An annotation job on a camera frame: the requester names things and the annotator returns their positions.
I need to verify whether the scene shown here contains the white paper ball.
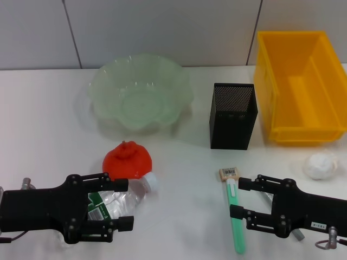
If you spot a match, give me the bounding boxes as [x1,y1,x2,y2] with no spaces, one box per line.
[303,150,339,181]

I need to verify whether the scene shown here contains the yellow plastic bin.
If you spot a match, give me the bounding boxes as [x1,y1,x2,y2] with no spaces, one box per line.
[253,30,347,143]

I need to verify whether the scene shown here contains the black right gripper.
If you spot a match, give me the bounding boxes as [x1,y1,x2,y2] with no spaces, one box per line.
[229,174,347,239]

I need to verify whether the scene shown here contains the beige barcode eraser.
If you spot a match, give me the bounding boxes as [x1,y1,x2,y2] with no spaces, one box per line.
[219,167,239,183]

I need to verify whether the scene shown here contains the orange toy fruit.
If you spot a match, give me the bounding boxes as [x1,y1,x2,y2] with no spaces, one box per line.
[102,140,153,181]

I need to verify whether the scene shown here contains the clear green-label water bottle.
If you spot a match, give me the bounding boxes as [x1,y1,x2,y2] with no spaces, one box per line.
[56,173,158,249]

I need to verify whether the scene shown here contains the mint green utility knife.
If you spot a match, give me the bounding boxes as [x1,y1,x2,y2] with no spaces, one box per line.
[224,177,247,255]

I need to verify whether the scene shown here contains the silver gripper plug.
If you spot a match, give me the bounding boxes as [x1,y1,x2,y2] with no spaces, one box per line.
[326,227,339,249]
[21,177,36,191]

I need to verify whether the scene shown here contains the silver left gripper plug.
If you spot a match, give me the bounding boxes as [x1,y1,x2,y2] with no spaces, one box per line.
[21,177,36,191]

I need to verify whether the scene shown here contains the black mesh pen holder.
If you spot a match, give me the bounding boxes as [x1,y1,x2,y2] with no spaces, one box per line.
[209,82,258,150]

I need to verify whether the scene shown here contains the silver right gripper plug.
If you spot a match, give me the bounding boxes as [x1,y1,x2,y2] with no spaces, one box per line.
[326,227,339,249]

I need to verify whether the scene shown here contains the wrist cable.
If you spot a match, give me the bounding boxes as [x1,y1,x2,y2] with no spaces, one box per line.
[315,237,347,250]
[0,231,27,244]

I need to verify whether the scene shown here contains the grey marker pen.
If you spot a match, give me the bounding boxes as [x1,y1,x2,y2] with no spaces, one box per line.
[259,189,306,242]

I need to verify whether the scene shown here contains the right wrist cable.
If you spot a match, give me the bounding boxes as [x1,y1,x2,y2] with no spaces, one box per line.
[315,237,347,250]

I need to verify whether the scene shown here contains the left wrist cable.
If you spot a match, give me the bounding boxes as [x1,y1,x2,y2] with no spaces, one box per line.
[0,231,27,244]

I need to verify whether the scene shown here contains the pale green wavy fruit bowl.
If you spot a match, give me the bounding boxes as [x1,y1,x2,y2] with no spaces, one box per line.
[87,54,195,135]

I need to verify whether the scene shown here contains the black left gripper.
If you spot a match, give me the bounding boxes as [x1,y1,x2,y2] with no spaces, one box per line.
[0,174,90,244]

